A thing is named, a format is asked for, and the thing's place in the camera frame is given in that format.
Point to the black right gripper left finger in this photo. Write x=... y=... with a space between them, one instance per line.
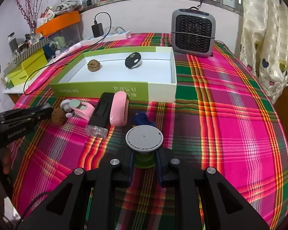
x=85 y=199

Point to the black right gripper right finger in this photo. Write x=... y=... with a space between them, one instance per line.
x=204 y=199

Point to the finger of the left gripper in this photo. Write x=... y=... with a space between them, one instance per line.
x=41 y=111
x=23 y=123

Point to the brown walnut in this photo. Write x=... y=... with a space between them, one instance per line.
x=58 y=117
x=93 y=65

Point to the small white massager knob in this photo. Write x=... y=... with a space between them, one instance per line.
x=65 y=105

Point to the pink device with green disc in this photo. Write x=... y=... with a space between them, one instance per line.
x=81 y=108

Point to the black rectangular device clear cap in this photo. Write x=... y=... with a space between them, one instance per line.
x=98 y=123

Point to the white green round stand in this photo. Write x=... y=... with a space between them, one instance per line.
x=144 y=140

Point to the pink oval case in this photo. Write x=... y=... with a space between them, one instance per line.
x=119 y=109

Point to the blue orange carrot toy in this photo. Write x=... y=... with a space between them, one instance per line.
x=141 y=118

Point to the black disc with silver dots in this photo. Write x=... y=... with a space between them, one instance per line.
x=133 y=60

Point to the yellow green shoe box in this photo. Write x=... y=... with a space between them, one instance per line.
x=20 y=73

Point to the striped patterned box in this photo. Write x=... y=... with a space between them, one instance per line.
x=18 y=59

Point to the glass jar black lid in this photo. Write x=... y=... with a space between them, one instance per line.
x=12 y=41

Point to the plaid pink bedspread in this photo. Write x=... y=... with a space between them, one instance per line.
x=221 y=118

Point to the orange lid storage bin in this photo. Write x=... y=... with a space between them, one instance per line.
x=63 y=30

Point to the purple flower branches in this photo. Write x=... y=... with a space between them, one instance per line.
x=30 y=11

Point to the white power strip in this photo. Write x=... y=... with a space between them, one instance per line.
x=109 y=38

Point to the black charger adapter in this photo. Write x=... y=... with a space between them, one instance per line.
x=97 y=29

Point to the green white cardboard box tray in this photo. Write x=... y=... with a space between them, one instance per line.
x=154 y=79

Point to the grey portable heater fan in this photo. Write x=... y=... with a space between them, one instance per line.
x=193 y=32

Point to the heart pattern curtain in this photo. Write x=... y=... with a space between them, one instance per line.
x=264 y=44

